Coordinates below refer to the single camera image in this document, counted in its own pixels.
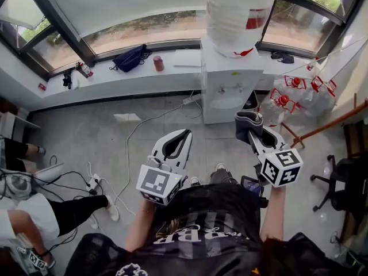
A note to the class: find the person's black shirt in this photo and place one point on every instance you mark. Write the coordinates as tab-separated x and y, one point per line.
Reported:
207	211

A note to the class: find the black office chair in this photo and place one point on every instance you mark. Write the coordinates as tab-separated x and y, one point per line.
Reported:
345	180

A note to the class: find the black waste bin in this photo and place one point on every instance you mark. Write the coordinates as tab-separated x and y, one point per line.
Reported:
250	102

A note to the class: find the small red box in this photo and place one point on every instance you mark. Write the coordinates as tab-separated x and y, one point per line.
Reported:
42	86

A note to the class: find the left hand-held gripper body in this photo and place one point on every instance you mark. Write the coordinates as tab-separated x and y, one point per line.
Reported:
158	183

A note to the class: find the red cup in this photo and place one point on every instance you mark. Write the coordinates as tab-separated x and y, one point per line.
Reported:
158	63

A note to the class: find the white roller blind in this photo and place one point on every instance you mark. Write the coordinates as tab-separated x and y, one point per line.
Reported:
129	1

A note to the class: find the person's grey trousers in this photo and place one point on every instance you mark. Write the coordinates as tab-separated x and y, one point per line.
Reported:
222	177

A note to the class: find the long white power strip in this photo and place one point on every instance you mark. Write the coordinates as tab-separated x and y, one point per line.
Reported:
192	99

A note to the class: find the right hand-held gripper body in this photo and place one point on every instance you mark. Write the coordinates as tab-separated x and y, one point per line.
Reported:
281	167

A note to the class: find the person's shoe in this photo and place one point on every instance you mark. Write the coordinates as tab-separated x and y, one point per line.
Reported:
195	181
221	167

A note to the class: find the person's right forearm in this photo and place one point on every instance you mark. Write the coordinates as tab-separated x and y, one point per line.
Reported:
273	214

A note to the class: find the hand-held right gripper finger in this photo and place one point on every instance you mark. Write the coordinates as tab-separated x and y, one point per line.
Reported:
255	144
277	139

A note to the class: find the plastic-wrapped water bottle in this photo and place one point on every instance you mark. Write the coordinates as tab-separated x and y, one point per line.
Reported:
230	16

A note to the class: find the person's right shoe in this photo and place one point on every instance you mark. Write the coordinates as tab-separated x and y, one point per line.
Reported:
221	167

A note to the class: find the square white power strip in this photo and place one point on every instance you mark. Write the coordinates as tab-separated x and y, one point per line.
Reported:
93	182

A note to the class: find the small black device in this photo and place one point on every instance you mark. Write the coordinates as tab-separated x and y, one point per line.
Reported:
67	79

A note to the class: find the black window frame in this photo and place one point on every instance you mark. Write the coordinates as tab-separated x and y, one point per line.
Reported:
84	52

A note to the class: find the black device with screen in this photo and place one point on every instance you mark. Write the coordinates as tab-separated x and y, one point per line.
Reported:
251	185

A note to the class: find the small bottle with red label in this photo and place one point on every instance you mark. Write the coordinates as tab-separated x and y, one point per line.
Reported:
311	65

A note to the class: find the dark blue bag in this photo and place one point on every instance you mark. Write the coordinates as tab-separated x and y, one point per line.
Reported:
130	59

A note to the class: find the white window sill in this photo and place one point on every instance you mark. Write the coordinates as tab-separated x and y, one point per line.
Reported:
129	80

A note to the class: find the white flat board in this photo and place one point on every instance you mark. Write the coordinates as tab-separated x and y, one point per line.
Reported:
187	58

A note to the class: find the white shelf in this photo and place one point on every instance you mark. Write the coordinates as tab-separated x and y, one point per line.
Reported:
17	122

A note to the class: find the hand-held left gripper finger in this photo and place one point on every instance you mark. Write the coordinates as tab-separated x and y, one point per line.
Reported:
158	144
187	151

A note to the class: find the person's left shoe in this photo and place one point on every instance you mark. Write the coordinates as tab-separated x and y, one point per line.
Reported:
195	181

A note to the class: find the black cloth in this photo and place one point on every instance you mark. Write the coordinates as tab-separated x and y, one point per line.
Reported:
283	57

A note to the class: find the person's left forearm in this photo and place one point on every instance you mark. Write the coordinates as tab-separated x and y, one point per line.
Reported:
139	226

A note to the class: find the white water dispenser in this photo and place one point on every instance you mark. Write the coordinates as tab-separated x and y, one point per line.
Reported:
227	79

